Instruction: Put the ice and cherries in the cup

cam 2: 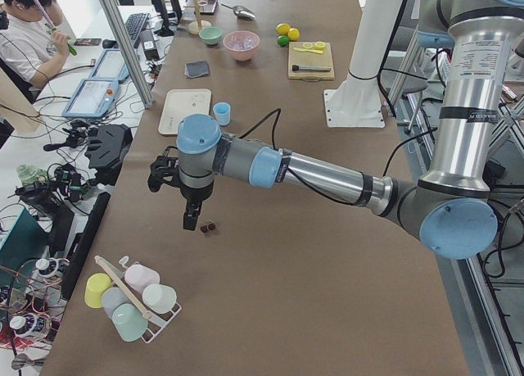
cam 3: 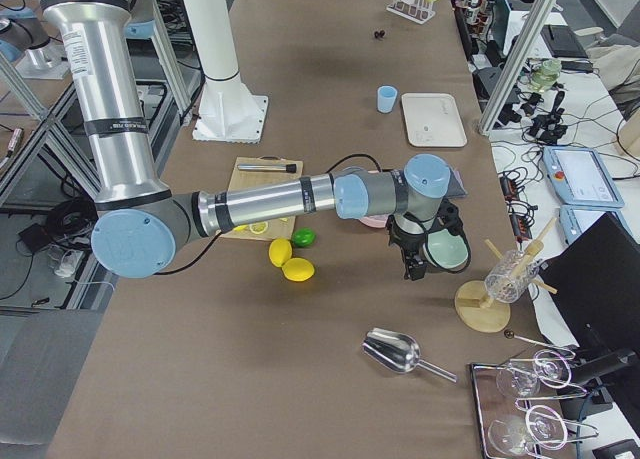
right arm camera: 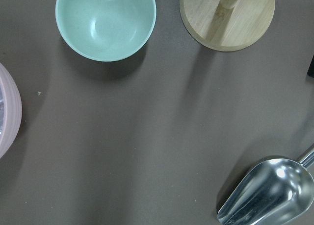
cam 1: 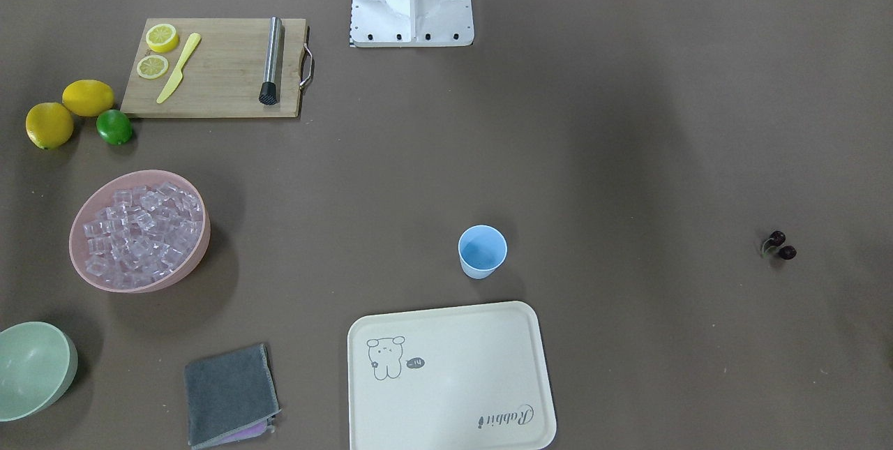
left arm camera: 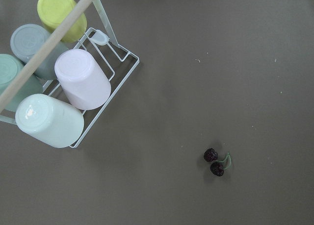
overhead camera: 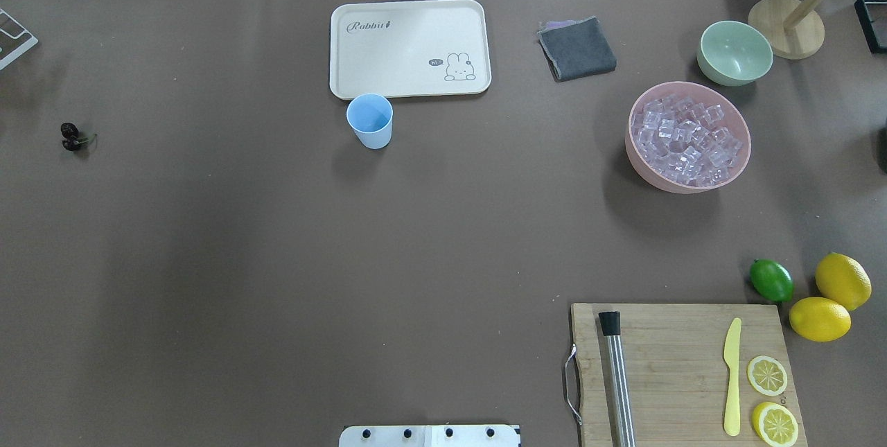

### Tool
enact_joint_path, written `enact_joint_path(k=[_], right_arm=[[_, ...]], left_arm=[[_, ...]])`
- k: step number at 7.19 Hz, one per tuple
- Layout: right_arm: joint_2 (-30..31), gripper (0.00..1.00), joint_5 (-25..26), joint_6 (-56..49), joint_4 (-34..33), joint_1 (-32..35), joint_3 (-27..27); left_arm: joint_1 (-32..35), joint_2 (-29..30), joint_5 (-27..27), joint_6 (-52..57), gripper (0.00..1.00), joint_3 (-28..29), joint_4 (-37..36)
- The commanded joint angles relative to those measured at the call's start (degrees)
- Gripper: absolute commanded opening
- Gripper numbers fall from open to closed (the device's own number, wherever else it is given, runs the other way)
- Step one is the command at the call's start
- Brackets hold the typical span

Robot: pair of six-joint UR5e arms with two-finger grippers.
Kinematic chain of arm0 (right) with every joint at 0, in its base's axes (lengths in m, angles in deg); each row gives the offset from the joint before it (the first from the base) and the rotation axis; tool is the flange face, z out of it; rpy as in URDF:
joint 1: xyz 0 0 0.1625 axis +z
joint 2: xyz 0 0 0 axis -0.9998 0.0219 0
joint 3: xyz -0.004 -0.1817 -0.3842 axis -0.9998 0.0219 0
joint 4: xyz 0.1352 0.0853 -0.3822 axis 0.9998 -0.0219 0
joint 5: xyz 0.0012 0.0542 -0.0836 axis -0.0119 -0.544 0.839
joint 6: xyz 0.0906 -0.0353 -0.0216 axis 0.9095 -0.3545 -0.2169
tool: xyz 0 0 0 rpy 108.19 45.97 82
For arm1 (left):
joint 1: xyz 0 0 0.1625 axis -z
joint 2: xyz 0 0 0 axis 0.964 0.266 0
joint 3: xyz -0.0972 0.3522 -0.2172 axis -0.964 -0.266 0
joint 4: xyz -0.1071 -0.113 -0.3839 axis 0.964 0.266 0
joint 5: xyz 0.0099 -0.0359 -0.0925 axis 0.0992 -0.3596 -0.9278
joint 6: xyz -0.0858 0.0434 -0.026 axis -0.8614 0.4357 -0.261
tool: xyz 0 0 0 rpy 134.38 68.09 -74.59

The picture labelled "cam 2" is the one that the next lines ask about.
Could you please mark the pink bowl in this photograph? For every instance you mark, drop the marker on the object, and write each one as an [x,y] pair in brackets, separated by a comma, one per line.
[242,56]

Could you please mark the wooden cutting board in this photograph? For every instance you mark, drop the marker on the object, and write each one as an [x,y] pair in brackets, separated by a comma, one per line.
[304,58]

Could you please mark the light blue plastic cup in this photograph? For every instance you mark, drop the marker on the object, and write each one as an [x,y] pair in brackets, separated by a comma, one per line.
[222,112]

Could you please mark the metal ice scoop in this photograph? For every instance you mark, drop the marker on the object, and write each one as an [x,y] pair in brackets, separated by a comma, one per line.
[241,12]

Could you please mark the yellow lemon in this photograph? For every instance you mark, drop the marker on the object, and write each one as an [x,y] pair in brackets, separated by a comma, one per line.
[293,34]
[283,29]

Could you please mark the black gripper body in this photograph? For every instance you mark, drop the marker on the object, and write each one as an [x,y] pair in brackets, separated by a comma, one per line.
[196,194]

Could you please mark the wooden mug tree stand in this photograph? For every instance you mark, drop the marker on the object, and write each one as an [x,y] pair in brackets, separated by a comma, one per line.
[198,24]

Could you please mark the black plastic device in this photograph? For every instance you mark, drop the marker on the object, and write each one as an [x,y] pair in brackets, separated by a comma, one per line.
[107,147]

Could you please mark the white cup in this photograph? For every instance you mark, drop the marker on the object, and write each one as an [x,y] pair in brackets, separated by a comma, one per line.
[159,298]

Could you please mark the black keyboard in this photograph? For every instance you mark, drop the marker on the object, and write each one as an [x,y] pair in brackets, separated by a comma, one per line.
[135,24]

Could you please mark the white wire cup rack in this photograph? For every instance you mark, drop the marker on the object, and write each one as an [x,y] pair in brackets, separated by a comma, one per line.
[158,322]

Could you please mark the yellow plastic knife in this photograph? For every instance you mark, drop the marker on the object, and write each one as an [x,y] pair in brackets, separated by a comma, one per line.
[309,50]

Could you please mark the grey cup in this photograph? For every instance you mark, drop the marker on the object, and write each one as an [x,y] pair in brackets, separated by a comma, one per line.
[112,298]

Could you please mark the person in white shirt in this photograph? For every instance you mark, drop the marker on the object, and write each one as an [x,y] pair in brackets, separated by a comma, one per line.
[32,46]

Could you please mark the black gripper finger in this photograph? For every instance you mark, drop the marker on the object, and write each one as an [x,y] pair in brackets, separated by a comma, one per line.
[191,215]

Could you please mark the cream rabbit tray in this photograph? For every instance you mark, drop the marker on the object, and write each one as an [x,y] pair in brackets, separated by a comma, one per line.
[180,103]

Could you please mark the grey folded cloth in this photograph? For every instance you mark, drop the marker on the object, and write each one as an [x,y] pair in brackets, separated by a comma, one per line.
[196,69]

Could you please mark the steel muddler black tip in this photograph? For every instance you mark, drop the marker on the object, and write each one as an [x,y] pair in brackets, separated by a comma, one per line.
[308,68]

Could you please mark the pink cup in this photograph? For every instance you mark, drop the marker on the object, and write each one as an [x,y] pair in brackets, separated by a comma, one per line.
[138,277]

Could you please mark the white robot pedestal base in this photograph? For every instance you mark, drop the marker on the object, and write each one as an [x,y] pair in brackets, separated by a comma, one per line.
[356,103]

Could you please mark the dark red cherry pair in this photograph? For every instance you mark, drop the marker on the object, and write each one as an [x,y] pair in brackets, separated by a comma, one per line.
[208,226]

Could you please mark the green lime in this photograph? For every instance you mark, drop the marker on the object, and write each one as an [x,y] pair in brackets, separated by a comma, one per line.
[283,40]

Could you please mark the aluminium frame post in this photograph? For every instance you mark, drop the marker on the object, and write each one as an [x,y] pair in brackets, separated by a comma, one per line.
[114,18]

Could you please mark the yellow cup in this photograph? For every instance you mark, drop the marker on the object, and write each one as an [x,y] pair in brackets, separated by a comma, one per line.
[96,285]

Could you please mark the wooden rack handle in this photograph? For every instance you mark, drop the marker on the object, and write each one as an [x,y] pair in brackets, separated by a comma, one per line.
[115,276]

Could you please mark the mint green bowl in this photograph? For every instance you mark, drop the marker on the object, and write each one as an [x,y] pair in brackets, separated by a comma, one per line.
[211,35]

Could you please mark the clear ice cubes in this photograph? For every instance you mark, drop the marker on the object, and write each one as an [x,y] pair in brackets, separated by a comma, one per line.
[241,42]

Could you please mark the teach pendant tablet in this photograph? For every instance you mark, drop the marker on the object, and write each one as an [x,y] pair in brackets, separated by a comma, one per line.
[92,98]
[110,64]

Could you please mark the mint green cup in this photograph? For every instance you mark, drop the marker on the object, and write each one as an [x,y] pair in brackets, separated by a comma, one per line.
[129,322]

